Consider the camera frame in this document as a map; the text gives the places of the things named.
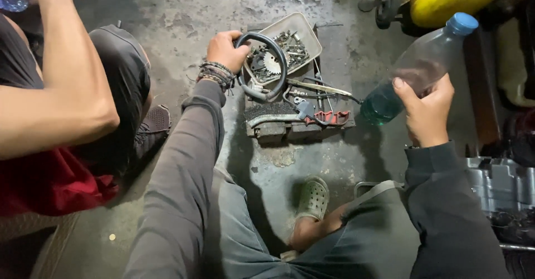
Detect metal pipe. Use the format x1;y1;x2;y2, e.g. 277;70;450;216
499;243;535;253

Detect thin metal rod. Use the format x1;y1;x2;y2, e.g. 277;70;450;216
313;60;335;112

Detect person's right hand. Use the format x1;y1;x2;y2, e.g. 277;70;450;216
392;74;455;148

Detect black rubber wheel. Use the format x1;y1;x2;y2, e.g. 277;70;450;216
375;0;402;30

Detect green perforated clog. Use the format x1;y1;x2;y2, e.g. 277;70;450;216
294;176;330;222

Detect wire brush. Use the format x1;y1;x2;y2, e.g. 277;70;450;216
244;103;304;129

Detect dirty wooden block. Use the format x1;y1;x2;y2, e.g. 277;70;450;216
244;22;356;140

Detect person's left hand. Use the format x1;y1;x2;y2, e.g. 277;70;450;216
206;30;251;77

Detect black rubber hose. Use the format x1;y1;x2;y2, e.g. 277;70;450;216
234;32;289;102

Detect thin black cable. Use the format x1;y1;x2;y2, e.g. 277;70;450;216
283;76;363;105

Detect steel sprocket gear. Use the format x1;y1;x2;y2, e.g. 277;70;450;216
251;49;282;83

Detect braided wrist bracelets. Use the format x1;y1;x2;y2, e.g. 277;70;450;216
197;61;237;92

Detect grey metal engine case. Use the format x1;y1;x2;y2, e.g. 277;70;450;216
463;156;535;247

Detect red handled tool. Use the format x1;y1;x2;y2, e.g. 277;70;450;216
303;110;351;128

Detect clear plastic bottle blue cap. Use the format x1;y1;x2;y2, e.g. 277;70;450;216
360;13;480;126

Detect beige metal tray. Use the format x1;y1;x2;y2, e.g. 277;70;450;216
242;12;323;86

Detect heap of bolts and nuts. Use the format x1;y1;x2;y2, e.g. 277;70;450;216
274;30;310;69

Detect grey webbing strap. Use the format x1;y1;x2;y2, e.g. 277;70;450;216
354;180;405;205

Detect flat metal blade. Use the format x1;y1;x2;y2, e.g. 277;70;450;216
286;78;353;97

